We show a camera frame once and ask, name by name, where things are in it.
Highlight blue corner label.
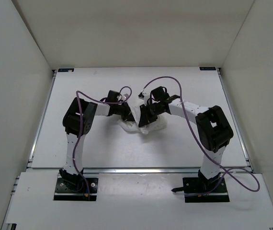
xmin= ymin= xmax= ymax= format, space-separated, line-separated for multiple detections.
xmin=57 ymin=68 xmax=74 ymax=72
xmin=199 ymin=67 xmax=216 ymax=71

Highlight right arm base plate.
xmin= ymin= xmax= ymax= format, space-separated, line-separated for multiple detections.
xmin=182 ymin=177 xmax=230 ymax=203

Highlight white skirt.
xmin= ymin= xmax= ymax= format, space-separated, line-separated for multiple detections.
xmin=117 ymin=100 xmax=168 ymax=135

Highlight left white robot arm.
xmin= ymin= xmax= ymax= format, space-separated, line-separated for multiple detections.
xmin=59 ymin=90 xmax=134 ymax=191

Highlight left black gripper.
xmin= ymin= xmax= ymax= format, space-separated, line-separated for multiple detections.
xmin=114 ymin=101 xmax=140 ymax=122

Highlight left blue corner label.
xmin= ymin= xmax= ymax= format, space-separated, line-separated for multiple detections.
xmin=57 ymin=68 xmax=74 ymax=72

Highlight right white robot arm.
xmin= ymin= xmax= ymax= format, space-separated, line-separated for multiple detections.
xmin=138 ymin=86 xmax=234 ymax=192

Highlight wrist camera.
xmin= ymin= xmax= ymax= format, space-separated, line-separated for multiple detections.
xmin=138 ymin=92 xmax=152 ymax=105
xmin=120 ymin=93 xmax=131 ymax=102

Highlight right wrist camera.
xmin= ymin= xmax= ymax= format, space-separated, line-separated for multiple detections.
xmin=138 ymin=92 xmax=152 ymax=105

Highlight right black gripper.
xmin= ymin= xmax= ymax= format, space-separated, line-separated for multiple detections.
xmin=138 ymin=102 xmax=162 ymax=128

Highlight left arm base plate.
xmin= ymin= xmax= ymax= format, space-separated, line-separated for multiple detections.
xmin=53 ymin=177 xmax=99 ymax=202

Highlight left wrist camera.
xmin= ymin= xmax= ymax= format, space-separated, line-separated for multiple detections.
xmin=120 ymin=93 xmax=131 ymax=102

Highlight right blue corner label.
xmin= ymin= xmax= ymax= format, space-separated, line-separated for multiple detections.
xmin=199 ymin=67 xmax=216 ymax=71

